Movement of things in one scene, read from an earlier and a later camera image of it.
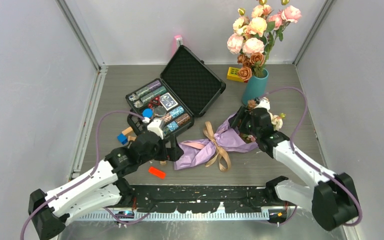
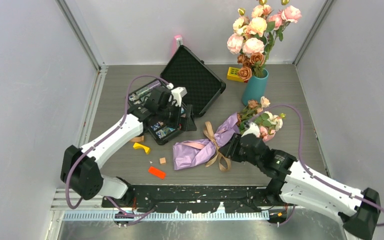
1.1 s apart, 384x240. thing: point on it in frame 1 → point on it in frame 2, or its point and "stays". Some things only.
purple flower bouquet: [225, 139] stays
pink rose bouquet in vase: [252, 36] stays
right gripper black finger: [237, 120] → [231, 149]
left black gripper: [172, 153] → [189, 124]
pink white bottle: [178, 41] stays
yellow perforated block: [233, 74] stays
